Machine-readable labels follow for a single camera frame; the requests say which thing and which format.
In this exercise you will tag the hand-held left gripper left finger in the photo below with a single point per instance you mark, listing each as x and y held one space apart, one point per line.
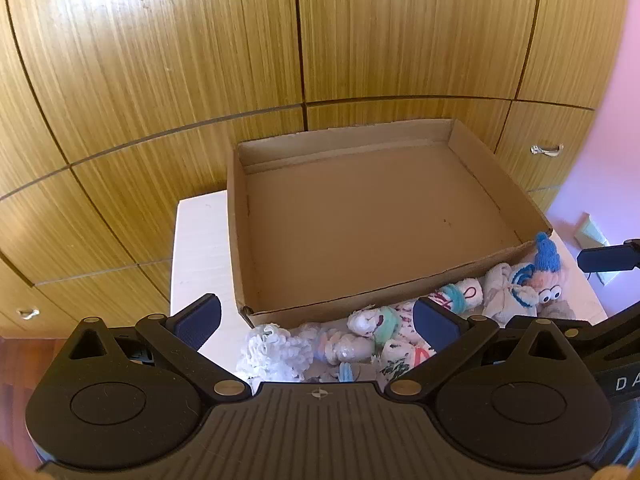
197 321

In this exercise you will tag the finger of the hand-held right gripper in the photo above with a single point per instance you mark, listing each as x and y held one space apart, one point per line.
607 258

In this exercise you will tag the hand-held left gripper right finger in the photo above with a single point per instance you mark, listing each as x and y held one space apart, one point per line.
437 330

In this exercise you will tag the pink plush toy blue hat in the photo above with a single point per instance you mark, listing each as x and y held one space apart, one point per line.
547 260

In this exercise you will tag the purple print bundle teal band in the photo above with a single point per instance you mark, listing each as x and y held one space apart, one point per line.
367 321

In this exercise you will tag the white towel bundle blue tie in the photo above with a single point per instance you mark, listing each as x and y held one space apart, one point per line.
500 292

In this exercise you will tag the white foam bundle pink band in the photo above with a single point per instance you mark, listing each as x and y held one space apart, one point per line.
270 352

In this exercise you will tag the clear plastic bundle beige band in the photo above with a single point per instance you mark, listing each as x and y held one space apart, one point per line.
345 347

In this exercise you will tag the grey bundle blue band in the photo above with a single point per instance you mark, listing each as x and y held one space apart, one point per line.
345 372

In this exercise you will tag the cardboard box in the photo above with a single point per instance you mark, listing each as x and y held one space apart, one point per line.
375 210

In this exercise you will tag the small purple print bundle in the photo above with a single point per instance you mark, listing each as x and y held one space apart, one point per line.
470 294

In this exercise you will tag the white table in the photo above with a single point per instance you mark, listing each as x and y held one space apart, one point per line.
200 260

